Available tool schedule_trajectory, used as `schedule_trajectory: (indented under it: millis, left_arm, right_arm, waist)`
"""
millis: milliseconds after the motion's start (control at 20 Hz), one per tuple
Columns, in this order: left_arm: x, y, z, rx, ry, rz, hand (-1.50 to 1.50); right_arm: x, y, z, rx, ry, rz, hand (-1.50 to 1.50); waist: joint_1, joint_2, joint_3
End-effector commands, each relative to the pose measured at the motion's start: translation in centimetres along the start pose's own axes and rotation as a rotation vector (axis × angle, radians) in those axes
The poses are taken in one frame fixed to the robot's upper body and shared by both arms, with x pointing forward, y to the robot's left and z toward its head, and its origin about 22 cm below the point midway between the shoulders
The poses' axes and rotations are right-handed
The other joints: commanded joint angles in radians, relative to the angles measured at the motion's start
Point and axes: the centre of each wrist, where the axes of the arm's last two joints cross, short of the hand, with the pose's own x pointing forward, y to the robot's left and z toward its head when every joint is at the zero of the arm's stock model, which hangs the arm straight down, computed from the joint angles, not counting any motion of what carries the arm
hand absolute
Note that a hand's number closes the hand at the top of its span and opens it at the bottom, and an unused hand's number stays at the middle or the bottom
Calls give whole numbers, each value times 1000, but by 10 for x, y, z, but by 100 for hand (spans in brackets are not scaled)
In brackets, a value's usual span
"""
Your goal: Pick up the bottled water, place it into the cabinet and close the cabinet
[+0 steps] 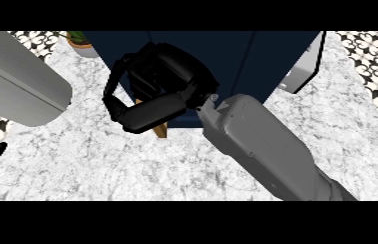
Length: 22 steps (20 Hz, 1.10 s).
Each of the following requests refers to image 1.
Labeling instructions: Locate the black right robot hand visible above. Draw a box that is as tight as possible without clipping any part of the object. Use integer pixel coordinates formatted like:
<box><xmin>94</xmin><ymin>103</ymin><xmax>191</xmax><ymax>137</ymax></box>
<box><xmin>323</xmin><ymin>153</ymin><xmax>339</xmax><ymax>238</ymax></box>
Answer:
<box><xmin>101</xmin><ymin>41</ymin><xmax>221</xmax><ymax>135</ymax></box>

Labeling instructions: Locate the dark navy cabinet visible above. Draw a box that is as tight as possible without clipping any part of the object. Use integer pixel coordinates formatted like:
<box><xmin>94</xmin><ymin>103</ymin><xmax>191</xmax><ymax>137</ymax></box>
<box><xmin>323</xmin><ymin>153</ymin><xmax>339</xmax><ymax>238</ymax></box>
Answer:
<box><xmin>79</xmin><ymin>30</ymin><xmax>321</xmax><ymax>129</ymax></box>

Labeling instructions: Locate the tan wooden block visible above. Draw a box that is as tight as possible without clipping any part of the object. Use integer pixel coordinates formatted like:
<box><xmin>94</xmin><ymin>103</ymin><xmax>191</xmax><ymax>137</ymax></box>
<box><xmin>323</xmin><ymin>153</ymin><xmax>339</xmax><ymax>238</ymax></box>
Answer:
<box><xmin>134</xmin><ymin>99</ymin><xmax>169</xmax><ymax>139</ymax></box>

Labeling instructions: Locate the potted green plant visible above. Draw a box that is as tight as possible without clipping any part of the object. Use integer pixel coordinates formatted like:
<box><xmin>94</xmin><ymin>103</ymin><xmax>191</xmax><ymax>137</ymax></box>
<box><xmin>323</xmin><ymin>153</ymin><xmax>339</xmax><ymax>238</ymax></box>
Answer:
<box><xmin>59</xmin><ymin>30</ymin><xmax>100</xmax><ymax>59</ymax></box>

